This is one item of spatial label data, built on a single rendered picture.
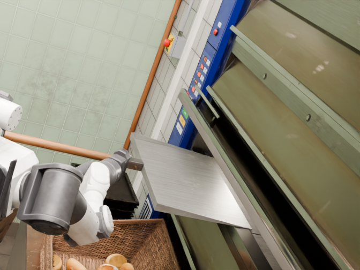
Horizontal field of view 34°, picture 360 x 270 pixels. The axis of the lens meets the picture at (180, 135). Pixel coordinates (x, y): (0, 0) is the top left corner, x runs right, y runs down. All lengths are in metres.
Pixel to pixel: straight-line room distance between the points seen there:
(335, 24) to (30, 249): 1.56
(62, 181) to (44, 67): 1.88
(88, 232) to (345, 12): 0.93
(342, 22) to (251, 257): 0.76
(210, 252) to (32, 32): 1.59
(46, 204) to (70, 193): 0.06
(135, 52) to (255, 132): 1.41
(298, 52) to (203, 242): 0.79
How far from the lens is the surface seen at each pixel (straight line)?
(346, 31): 1.71
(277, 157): 1.81
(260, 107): 2.03
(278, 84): 1.94
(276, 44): 2.02
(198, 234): 2.24
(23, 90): 3.26
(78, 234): 1.53
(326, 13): 1.83
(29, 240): 2.64
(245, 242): 1.94
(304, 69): 1.81
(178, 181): 2.14
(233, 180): 1.73
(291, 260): 1.41
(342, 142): 1.58
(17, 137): 2.01
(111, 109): 3.32
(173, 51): 2.89
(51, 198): 1.36
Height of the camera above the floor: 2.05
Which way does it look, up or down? 20 degrees down
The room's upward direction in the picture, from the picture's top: 21 degrees clockwise
